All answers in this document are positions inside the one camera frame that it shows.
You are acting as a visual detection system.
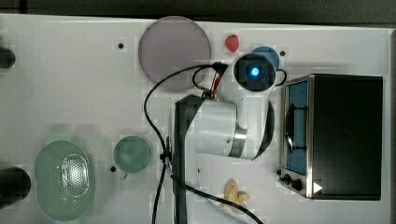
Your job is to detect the black cylinder holder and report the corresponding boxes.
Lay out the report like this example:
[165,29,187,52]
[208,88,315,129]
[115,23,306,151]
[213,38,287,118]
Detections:
[0,46,16,69]

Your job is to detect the peeled banana toy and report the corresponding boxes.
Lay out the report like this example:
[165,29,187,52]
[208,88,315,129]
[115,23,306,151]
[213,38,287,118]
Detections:
[219,179,250,215]

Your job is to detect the black toaster oven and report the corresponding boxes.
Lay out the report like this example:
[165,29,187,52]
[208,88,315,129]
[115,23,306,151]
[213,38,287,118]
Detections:
[277,74,383,201]

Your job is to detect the red strawberry toy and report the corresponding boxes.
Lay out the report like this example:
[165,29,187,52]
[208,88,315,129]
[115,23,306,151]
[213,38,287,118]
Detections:
[224,35,239,52]

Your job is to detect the grey round plate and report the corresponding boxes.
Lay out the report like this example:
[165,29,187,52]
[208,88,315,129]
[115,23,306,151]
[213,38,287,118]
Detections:
[138,16,211,84]

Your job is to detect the red ketchup bottle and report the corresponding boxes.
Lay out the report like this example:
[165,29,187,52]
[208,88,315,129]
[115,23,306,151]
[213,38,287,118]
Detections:
[212,77,221,92]

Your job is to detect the green metal mug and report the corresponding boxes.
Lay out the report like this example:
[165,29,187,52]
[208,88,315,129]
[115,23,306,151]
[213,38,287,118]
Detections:
[113,135,152,179]

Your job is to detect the black cylinder cup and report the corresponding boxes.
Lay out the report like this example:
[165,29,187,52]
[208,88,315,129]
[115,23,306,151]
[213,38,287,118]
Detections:
[0,167,31,209]

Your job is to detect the blue bowl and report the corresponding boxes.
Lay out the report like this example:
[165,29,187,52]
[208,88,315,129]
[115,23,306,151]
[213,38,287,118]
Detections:
[252,46,279,68]

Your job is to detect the green colander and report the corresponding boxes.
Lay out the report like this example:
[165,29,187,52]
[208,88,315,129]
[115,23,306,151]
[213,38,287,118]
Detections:
[35,140,94,224]

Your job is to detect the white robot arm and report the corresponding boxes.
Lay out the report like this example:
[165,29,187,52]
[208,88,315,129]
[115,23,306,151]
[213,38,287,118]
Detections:
[172,49,280,224]

